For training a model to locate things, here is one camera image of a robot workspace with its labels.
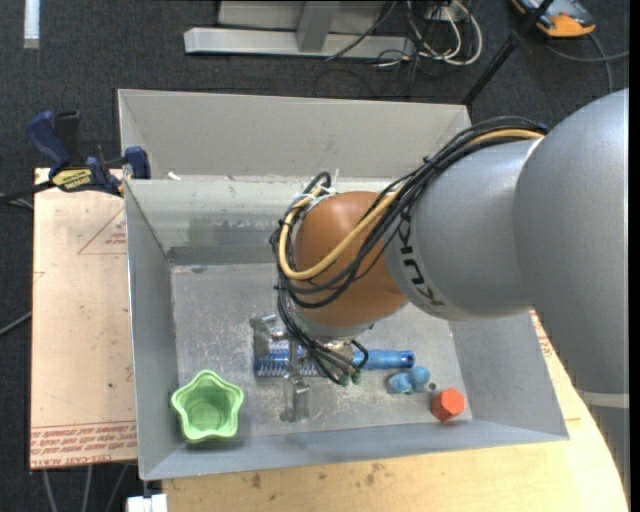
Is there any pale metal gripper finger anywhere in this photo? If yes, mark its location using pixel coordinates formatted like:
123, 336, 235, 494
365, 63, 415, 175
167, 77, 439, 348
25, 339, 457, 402
279, 370, 312, 424
248, 313, 290, 358

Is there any grey metal bin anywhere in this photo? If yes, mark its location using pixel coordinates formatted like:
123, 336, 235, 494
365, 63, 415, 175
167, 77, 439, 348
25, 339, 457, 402
117, 88, 570, 482

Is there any blue toy animal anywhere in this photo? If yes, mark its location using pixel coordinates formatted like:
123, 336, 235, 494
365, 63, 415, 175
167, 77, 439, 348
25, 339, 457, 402
384, 365, 432, 396

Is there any green star-shaped cup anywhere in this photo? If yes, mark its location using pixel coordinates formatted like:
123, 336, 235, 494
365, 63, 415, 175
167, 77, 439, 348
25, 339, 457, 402
170, 369, 246, 444

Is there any orange-red faceted block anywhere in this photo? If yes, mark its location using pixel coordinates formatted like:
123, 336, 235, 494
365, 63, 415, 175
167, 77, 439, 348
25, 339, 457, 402
430, 386, 468, 424

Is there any brown cardboard board, red print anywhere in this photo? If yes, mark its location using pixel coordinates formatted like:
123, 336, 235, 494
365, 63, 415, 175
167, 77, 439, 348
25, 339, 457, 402
29, 167, 584, 472

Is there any blue brush with handle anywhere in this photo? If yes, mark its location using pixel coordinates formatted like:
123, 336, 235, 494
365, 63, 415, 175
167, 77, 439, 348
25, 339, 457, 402
252, 343, 416, 380

